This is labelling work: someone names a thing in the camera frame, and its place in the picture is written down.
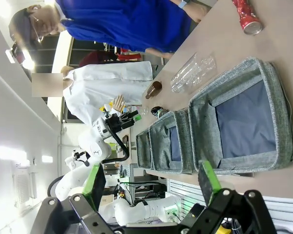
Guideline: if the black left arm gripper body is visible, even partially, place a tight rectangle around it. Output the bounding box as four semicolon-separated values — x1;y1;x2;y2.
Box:
105;113;128;134

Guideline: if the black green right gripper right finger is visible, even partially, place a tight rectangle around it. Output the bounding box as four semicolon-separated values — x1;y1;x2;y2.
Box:
180;160;279;234

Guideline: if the white wall air unit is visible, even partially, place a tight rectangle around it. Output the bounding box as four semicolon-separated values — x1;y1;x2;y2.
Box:
12;168;39;208

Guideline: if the person in white coat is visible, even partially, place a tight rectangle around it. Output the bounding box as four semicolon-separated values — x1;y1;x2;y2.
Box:
61;60;154;128

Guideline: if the person's left hand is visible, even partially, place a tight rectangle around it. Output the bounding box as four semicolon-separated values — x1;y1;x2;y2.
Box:
185;0;212;24

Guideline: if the cardboard box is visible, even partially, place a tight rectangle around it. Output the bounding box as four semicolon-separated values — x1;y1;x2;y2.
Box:
99;194;115;208

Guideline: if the finger of the left gripper plain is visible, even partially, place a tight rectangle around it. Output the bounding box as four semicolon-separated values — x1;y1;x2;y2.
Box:
122;110;139;120

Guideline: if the person in red shirt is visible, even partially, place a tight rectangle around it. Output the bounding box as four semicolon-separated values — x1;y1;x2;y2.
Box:
79;50;118;68

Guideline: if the small grey fabric basket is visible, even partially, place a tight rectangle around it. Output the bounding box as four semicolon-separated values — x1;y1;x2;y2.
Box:
136;128;154;170

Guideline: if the brown glass bottle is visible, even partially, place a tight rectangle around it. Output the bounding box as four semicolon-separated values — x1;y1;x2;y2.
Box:
145;81;163;100

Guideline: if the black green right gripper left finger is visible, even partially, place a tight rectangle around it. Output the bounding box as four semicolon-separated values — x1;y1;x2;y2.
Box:
38;162;128;234

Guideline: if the red soda can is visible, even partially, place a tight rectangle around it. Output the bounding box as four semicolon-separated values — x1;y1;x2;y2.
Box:
231;0;264;36

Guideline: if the medium grey fabric basket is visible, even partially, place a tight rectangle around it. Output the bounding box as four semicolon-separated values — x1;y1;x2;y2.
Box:
148;109;194;175

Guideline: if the dark crushed can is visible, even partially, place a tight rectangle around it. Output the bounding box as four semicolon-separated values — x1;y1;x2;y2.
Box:
150;105;171;119

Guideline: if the pale raised hand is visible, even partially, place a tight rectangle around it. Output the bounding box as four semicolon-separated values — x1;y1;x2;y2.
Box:
112;95;126;113

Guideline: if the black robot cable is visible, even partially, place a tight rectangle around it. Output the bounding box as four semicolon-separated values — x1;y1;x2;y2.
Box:
102;131;130;163

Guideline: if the large grey fabric basket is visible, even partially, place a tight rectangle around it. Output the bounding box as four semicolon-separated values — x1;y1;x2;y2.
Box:
188;56;293;175

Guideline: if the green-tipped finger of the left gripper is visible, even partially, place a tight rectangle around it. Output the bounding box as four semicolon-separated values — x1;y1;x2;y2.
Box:
123;114;143;128

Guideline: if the person's right forearm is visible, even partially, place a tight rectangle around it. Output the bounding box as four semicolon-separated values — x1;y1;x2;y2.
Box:
145;47;174;59

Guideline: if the person in blue shirt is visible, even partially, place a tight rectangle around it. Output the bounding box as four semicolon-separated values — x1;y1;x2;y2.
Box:
8;0;193;54

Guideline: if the aluminium equipment rack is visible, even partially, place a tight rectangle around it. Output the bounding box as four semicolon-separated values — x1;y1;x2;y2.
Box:
119;163;170;208

